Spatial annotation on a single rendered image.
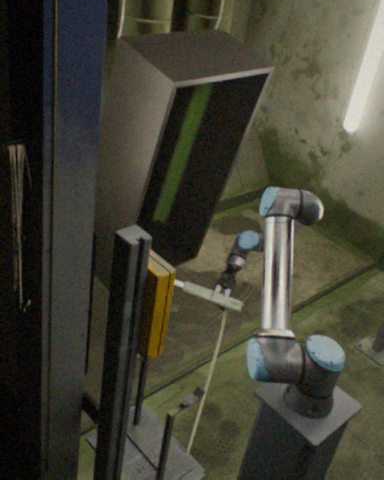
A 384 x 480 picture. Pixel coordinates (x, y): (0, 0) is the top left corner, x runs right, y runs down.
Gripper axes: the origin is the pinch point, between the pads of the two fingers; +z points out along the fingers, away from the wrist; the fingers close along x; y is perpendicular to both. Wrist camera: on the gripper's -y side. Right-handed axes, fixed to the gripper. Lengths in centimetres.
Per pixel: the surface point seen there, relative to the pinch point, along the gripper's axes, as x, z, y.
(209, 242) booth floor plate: 46, -60, 116
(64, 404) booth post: 28, 68, -59
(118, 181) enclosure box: 52, -25, -52
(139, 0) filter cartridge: 108, -148, -17
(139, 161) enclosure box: 40, -32, -67
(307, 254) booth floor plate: -21, -82, 135
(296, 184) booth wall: 8, -141, 153
